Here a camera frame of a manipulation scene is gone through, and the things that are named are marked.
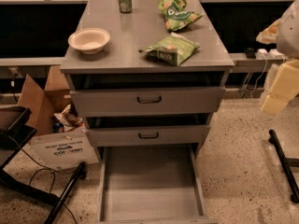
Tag grey drawer cabinet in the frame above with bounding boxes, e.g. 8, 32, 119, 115
59, 0, 235, 161

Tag grey bottom drawer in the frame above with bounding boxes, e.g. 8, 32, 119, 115
96, 145, 218, 224

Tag grey drawer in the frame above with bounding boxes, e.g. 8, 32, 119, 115
87, 125, 210, 147
70, 87, 224, 118
96, 145, 218, 224

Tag brown cardboard box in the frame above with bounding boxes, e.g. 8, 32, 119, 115
18, 65, 99, 171

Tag white power adapters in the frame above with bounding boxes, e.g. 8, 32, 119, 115
245, 48, 284, 60

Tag green snack bag front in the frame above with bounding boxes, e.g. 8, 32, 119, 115
138, 33, 200, 66

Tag black stand left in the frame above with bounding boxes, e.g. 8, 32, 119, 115
0, 105, 88, 224

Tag grey middle drawer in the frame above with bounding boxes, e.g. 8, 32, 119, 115
87, 125, 210, 147

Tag white paper bowl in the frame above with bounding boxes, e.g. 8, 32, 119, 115
68, 28, 110, 54

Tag grey top drawer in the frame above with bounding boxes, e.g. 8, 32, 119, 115
70, 87, 224, 118

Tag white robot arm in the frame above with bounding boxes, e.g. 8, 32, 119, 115
256, 0, 299, 115

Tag black cable on floor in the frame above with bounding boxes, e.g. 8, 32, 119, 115
8, 133, 78, 224

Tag green rice chip bag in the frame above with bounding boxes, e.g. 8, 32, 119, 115
158, 0, 203, 32

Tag black stand leg right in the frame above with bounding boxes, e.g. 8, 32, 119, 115
269, 130, 299, 203

